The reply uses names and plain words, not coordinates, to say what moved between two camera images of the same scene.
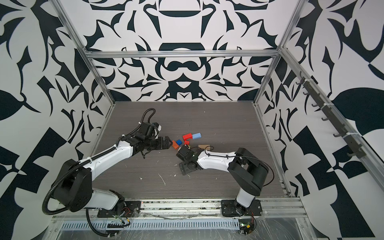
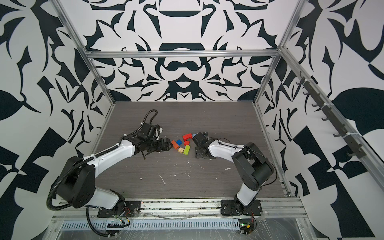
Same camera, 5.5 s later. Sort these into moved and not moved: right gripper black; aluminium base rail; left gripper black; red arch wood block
Moved: right gripper black
Not moved: aluminium base rail; red arch wood block; left gripper black
